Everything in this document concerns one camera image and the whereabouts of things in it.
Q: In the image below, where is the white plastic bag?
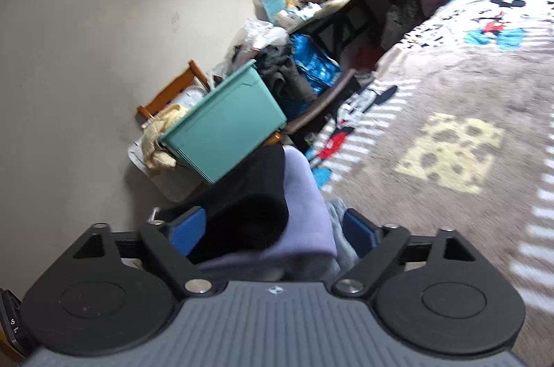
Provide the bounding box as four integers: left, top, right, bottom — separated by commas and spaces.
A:
240, 17, 290, 52

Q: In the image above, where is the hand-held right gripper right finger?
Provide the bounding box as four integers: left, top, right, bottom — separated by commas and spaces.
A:
332, 208, 477, 295

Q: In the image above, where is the teal plastic bin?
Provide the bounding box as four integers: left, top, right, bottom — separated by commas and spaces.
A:
157, 59, 288, 184

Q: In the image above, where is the light grey garment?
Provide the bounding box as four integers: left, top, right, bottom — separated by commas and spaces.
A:
324, 197, 361, 269

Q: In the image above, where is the black garment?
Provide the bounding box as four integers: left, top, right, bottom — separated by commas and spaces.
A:
190, 144, 290, 264

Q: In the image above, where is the brown curved chair back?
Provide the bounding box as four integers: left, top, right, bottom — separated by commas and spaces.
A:
285, 68, 359, 136

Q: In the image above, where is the pile of dark clothes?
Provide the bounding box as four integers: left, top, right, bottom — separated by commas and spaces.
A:
253, 43, 314, 114

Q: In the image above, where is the yellow cloth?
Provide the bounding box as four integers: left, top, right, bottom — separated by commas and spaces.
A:
142, 104, 192, 171

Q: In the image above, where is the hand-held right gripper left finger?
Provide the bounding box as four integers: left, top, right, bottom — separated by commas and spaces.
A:
71, 208, 214, 295

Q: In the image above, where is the light blue packet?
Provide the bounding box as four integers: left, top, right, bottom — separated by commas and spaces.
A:
261, 0, 287, 20

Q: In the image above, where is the blue plastic bag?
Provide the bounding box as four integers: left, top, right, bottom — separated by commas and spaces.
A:
288, 33, 342, 101

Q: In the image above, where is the lavender garment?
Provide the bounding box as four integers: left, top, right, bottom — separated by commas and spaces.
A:
197, 145, 338, 282

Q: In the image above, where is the cartoon mouse printed blanket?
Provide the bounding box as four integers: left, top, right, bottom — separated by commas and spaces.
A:
303, 0, 554, 307

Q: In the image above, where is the wooden chair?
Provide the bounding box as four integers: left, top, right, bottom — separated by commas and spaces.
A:
136, 61, 213, 125

